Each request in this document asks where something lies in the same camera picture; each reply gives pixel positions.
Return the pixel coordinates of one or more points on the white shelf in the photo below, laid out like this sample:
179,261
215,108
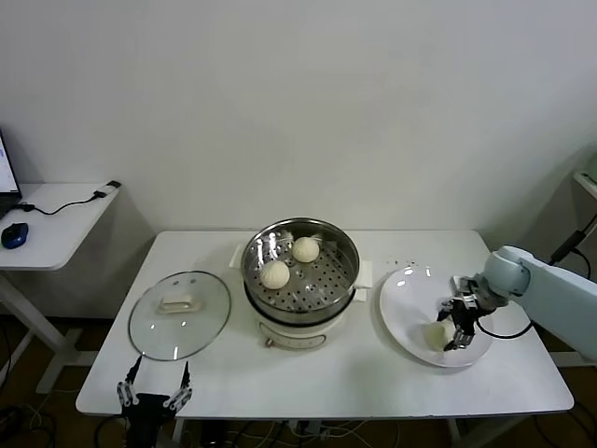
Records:
585,182

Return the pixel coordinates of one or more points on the scattered dark crumbs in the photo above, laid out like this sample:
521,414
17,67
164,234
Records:
396,262

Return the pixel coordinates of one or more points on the white round plate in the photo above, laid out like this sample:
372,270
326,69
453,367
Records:
406,298

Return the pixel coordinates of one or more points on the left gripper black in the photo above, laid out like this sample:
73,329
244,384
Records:
144,417

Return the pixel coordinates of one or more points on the steel perforated steamer basket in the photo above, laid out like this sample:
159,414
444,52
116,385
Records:
322,289

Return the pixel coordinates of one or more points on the blue computer mouse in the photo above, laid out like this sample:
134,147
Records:
14,234

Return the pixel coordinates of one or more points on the white electric pot base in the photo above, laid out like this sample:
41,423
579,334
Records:
298,338

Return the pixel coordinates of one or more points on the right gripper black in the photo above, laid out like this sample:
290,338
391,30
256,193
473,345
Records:
468,315

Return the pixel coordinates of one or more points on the white power strip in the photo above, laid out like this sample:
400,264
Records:
305,428

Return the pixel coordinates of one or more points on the black laptop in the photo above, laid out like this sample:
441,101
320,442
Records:
7,177

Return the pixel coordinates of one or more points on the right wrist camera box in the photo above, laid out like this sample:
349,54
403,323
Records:
462,284

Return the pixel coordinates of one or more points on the white side desk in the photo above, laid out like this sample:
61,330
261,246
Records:
60,233

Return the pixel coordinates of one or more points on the steamed baozi bun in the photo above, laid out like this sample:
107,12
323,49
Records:
434,335
305,249
275,274

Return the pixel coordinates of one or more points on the white table leg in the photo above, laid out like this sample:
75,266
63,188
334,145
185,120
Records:
178,429
457,434

